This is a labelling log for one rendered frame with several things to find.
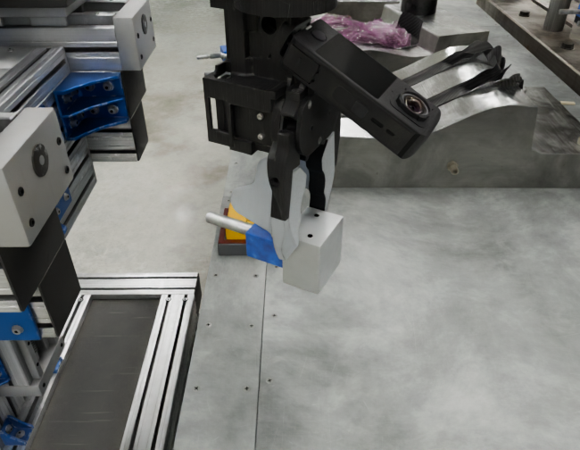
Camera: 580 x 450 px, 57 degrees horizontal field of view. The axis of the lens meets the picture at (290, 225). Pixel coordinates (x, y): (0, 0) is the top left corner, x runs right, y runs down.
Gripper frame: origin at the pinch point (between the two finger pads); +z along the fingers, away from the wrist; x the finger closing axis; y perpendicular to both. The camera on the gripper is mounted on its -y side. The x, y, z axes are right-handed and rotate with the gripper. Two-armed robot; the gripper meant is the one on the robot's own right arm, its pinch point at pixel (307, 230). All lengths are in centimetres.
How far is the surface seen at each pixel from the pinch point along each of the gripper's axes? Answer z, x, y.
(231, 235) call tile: 12.4, -9.9, 15.1
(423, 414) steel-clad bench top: 15.0, 2.3, -13.4
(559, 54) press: 16, -118, -15
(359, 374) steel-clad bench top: 15.0, 0.8, -6.5
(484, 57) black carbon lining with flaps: 0, -56, -4
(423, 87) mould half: 5, -50, 3
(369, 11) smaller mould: 11, -114, 36
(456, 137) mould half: 6.3, -37.9, -5.4
